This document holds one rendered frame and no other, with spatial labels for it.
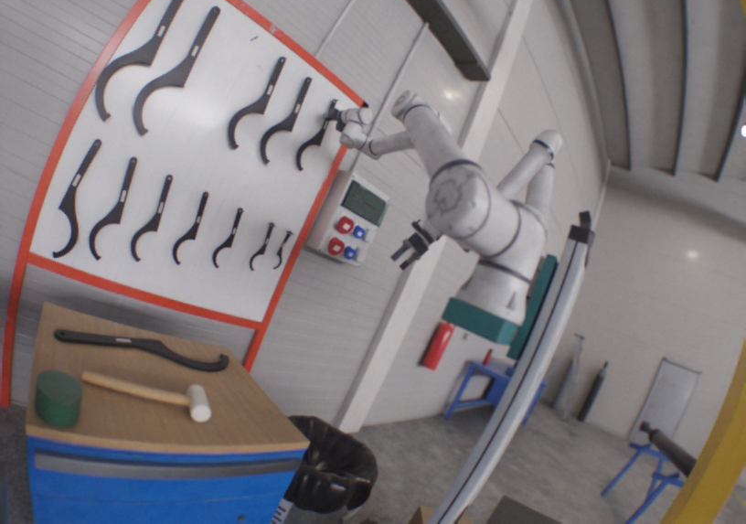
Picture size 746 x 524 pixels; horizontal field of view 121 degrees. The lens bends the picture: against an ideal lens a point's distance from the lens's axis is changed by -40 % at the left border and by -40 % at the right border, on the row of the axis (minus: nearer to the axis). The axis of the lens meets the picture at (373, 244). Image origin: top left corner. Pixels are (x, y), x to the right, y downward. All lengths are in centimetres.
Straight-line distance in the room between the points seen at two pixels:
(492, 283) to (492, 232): 14
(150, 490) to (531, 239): 107
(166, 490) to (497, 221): 97
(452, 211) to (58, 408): 87
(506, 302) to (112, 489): 99
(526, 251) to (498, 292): 12
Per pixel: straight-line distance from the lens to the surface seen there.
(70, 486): 88
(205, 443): 86
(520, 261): 87
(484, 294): 84
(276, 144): 195
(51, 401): 74
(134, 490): 91
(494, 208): 76
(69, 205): 171
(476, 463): 104
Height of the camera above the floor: 146
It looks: 4 degrees up
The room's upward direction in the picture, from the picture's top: 24 degrees clockwise
